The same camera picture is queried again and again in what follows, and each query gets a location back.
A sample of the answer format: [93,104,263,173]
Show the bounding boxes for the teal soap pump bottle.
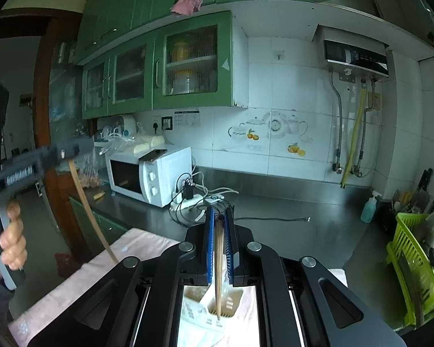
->
[360,190,380,224]

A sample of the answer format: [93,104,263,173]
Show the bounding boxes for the black cable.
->
[168,173,310,226]

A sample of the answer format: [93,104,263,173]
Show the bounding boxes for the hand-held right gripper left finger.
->
[27,208,218,347]

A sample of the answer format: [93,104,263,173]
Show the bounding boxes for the person's left hand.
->
[0,200,27,273]

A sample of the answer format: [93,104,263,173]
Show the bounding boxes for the green glass-door wall cabinet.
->
[81,11,248,120]

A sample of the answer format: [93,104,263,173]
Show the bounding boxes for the green base cabinet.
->
[69,197,131,257]

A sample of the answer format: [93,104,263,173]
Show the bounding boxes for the black smartphone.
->
[139,148,168,163]

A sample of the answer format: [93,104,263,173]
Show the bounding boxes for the white power strip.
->
[171,193,225,212]

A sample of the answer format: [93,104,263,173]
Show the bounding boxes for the clear plastic bag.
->
[99,136,138,157]

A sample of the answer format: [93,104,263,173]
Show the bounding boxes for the lime green dish rack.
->
[386,213,434,329]

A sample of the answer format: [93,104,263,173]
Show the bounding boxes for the pink rag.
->
[171,0,205,17]

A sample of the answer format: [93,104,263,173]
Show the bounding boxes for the metal water hose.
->
[352,80,377,178]
[331,72,344,172]

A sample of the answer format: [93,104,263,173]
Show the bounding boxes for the yellow container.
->
[172,41,190,62]

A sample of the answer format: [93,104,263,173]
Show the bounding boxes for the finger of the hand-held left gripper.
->
[40,138,95,165]

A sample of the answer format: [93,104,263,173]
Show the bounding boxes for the red floor object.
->
[54,253,75,279]

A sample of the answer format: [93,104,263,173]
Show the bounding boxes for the plastic bag of snacks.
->
[76,152,104,189]

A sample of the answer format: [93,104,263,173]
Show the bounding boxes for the pink printed mat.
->
[9,228,348,347]

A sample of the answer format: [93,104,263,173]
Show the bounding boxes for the white countertop appliance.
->
[97,114,136,141]

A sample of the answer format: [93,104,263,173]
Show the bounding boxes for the cream plastic utensil holder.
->
[183,285,244,329]

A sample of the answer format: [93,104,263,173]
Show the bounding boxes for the white label sticker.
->
[174,110,199,128]

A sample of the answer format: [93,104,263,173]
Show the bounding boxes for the pale yellow box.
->
[125,134,166,154]

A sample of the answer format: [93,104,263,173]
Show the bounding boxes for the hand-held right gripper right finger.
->
[222,205,409,347]

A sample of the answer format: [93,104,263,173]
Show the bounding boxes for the yellow gas hose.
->
[341,88,367,189]

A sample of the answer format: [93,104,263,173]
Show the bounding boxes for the dark utensil container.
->
[378,202,398,234]

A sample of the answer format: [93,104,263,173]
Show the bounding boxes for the brown wooden door frame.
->
[32,18,95,268]

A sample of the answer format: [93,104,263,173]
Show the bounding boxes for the wall water heater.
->
[323,40,390,78]

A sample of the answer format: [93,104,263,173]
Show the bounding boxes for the white plastic container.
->
[172,70,199,93]

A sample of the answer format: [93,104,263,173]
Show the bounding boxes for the white cable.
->
[192,171,239,199]

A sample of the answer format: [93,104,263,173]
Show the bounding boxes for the white microwave oven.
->
[105,147,193,208]

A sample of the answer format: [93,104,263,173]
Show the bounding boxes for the wooden chopstick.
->
[214,216,225,322]
[68,159,119,264]

